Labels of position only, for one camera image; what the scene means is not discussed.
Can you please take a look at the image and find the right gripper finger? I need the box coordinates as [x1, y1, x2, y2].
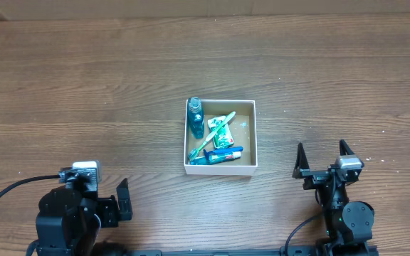
[340, 139, 354, 156]
[293, 143, 310, 178]

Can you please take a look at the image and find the blue disposable razor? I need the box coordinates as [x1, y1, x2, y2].
[203, 146, 243, 156]

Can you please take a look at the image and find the green soap packet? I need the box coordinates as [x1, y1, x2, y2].
[207, 116, 234, 149]

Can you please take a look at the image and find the green white toothbrush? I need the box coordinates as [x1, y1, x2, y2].
[188, 111, 236, 161]

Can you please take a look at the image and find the teal toothpaste tube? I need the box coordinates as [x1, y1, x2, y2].
[190, 151, 241, 165]

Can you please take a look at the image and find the blue mouthwash bottle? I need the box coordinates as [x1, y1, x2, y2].
[187, 97, 204, 139]

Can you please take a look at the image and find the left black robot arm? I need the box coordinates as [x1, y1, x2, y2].
[26, 178, 133, 255]

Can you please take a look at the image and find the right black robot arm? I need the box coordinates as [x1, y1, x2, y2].
[283, 139, 379, 255]

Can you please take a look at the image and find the white cardboard box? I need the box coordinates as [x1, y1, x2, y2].
[183, 100, 258, 176]

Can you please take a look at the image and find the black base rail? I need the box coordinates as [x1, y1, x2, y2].
[90, 242, 379, 256]

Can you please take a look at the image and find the right black cable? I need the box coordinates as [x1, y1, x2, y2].
[282, 211, 325, 256]

